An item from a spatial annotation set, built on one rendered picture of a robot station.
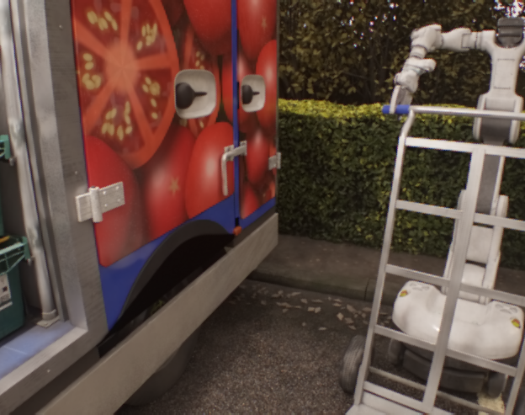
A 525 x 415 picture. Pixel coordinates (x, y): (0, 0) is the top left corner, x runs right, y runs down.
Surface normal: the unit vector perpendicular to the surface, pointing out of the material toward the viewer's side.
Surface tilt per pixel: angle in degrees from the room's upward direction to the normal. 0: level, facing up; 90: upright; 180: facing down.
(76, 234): 90
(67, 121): 90
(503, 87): 78
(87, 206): 90
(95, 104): 90
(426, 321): 45
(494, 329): 33
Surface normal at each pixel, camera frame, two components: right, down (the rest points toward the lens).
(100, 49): 0.93, 0.11
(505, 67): -0.55, 0.05
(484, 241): -0.55, 0.38
